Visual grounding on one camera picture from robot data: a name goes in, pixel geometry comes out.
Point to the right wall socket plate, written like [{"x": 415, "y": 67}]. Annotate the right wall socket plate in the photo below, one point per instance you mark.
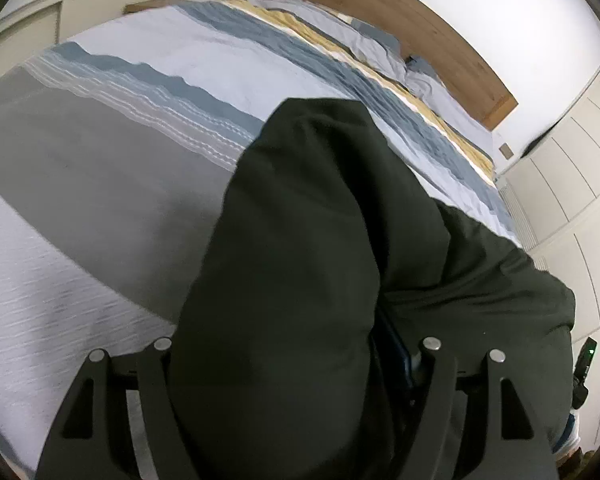
[{"x": 506, "y": 151}]

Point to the wooden headboard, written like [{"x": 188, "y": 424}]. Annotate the wooden headboard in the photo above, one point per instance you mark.
[{"x": 469, "y": 78}]

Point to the striped duvet cover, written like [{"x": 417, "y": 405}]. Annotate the striped duvet cover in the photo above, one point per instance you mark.
[{"x": 116, "y": 147}]

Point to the white radiator cover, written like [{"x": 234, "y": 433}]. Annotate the white radiator cover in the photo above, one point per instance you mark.
[{"x": 41, "y": 24}]

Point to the dark green puffer jacket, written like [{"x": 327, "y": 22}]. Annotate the dark green puffer jacket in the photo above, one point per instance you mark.
[{"x": 283, "y": 365}]

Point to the blue-gloved right hand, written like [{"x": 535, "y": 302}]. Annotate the blue-gloved right hand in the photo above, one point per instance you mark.
[{"x": 569, "y": 442}]

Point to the left white-blue pillow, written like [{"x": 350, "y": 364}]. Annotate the left white-blue pillow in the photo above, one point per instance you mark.
[{"x": 369, "y": 44}]

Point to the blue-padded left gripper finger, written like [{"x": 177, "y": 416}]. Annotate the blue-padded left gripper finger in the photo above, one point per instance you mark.
[{"x": 410, "y": 361}]

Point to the wooden bedside table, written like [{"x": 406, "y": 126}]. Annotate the wooden bedside table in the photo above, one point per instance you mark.
[{"x": 152, "y": 4}]

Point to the white-blue pillow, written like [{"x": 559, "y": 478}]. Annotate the white-blue pillow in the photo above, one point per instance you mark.
[
  {"x": 422, "y": 80},
  {"x": 369, "y": 44}
]

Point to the right white-blue pillow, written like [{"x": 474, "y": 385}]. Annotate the right white-blue pillow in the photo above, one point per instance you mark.
[{"x": 422, "y": 80}]

